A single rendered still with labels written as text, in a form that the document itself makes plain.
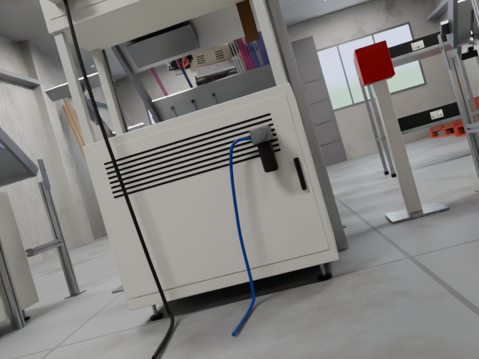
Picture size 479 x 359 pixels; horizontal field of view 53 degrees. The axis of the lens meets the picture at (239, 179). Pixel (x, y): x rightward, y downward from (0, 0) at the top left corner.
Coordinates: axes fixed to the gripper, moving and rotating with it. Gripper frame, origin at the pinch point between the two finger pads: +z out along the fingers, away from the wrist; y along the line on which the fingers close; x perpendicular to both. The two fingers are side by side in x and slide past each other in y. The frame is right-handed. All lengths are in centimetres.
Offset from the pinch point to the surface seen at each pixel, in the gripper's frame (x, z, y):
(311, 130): 3, 65, 52
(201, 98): 13.0, 11.7, 4.8
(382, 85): 20, 33, 87
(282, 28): -25, 37, 52
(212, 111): -36, 85, 24
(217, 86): 9.1, 11.7, 14.8
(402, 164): 45, 59, 86
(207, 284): 0, 122, 7
